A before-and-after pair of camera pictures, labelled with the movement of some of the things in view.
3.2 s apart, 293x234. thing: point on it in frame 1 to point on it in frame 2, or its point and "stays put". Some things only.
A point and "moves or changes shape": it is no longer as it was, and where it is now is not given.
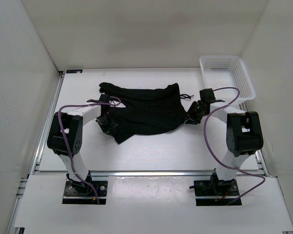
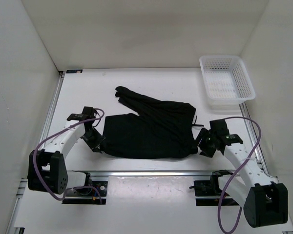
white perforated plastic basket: (223, 71) stays put
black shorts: (146, 110) moves or changes shape
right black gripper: (193, 120) to (205, 151)
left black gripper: (107, 128) to (94, 145)
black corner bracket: (73, 70) stays put
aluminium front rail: (153, 173) stays put
